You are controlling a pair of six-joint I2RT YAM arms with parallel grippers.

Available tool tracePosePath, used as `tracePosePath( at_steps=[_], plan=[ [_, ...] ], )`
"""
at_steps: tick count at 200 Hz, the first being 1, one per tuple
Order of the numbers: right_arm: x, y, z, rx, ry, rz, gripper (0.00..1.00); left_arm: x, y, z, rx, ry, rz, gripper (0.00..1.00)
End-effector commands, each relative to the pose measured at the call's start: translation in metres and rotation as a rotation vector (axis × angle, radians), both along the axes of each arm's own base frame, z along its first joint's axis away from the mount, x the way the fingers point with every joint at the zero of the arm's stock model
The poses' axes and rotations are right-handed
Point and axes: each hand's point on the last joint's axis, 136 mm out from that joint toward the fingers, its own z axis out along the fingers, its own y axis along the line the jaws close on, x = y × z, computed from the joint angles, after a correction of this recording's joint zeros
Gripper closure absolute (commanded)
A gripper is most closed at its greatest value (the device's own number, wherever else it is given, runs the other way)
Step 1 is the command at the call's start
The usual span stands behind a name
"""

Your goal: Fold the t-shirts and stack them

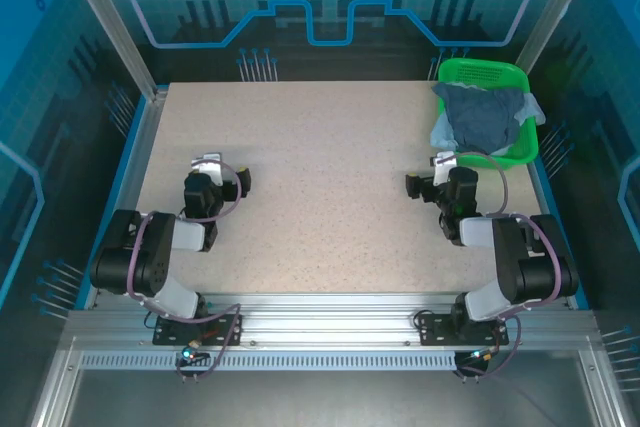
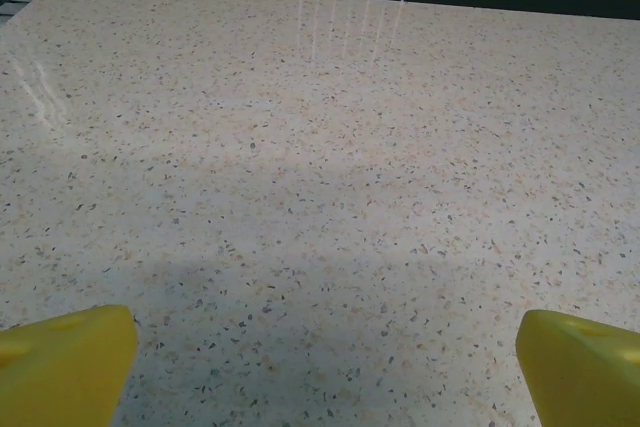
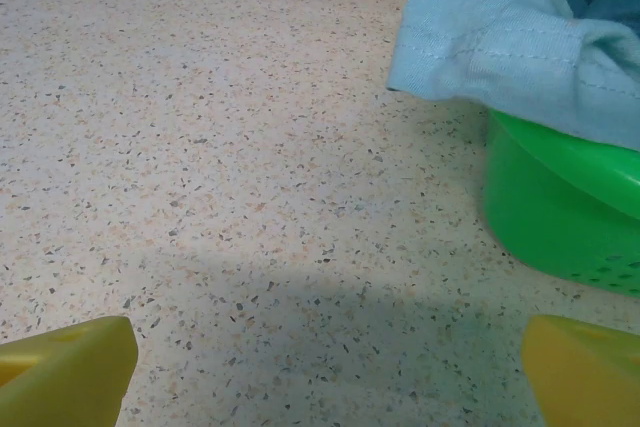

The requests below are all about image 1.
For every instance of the dark blue t-shirt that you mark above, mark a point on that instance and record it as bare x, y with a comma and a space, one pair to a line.
480, 117

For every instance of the light blue printed t-shirt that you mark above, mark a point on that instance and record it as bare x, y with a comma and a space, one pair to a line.
442, 134

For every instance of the green plastic basket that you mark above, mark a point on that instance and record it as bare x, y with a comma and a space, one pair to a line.
475, 71

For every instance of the small adapter board with LED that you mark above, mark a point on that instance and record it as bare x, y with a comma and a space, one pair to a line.
192, 354
482, 354

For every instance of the grey metal lower panel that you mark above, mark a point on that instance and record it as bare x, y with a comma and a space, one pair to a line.
325, 399

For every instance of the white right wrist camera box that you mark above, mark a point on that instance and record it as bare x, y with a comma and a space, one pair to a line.
442, 167

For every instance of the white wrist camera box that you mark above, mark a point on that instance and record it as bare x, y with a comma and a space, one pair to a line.
210, 167
442, 167

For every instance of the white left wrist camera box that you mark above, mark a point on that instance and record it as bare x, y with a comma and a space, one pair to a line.
210, 167

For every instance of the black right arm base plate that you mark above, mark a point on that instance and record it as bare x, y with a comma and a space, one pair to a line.
440, 332

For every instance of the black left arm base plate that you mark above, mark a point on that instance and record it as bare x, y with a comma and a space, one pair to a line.
170, 334

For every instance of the aluminium mounting rail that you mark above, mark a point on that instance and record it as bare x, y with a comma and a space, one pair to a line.
325, 317

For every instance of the aluminium frame post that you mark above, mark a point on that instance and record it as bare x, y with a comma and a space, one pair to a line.
115, 22
555, 12

